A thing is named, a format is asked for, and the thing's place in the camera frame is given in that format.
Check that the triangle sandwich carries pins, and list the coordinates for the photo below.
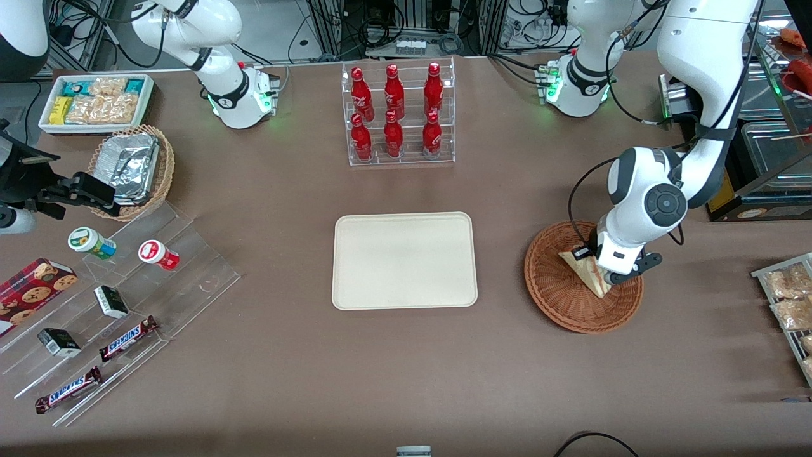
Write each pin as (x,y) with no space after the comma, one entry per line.
(587,270)

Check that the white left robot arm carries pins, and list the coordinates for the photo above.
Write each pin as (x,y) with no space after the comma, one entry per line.
(691,38)

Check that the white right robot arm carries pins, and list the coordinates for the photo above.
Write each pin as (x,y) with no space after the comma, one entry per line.
(222,63)

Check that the large round brown wicker basket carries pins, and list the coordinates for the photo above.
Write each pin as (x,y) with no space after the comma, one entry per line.
(564,304)

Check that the small light wicker basket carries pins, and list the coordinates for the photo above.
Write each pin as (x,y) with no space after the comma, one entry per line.
(166,171)

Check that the beige plastic tray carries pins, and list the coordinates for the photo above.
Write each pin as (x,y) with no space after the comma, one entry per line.
(405,260)

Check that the stack of foil trays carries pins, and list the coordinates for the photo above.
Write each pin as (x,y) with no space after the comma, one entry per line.
(130,168)

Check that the green lid snack cup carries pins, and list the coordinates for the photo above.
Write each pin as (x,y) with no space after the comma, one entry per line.
(85,240)

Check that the yellow snack package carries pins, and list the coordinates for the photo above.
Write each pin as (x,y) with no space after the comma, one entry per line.
(60,109)

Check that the clear bag of rice crackers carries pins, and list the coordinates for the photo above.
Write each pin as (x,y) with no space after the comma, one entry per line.
(101,109)
(109,86)

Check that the teal snack package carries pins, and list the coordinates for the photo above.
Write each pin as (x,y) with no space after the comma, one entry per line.
(77,87)
(134,86)

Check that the red lid snack cup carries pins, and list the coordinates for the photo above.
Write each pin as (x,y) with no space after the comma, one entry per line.
(152,252)

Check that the white plastic snack bin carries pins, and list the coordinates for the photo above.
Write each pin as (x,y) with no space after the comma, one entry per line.
(149,101)

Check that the small black box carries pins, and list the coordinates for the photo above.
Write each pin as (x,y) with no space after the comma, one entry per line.
(111,301)
(58,341)

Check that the red plaid cookie box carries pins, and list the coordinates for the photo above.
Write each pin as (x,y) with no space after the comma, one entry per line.
(32,293)

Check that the clear acrylic stepped display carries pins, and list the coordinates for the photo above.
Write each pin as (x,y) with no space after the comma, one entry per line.
(190,266)

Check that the Snickers chocolate bar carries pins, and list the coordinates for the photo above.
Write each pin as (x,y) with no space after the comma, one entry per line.
(68,390)
(129,338)

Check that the steel food pan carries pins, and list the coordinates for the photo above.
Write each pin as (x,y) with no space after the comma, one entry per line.
(761,89)
(771,149)

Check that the red cola bottle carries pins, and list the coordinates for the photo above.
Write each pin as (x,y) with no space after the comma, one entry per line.
(394,92)
(432,136)
(393,138)
(433,89)
(361,92)
(361,139)

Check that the clear acrylic bottle rack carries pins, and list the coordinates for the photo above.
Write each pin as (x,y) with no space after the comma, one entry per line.
(379,156)

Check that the white power strip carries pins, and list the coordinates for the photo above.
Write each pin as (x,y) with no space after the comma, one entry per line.
(411,46)

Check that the small grey device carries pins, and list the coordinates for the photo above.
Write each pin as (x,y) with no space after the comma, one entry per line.
(413,452)

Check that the aluminium equipment rack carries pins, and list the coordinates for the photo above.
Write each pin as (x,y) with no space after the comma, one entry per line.
(330,28)

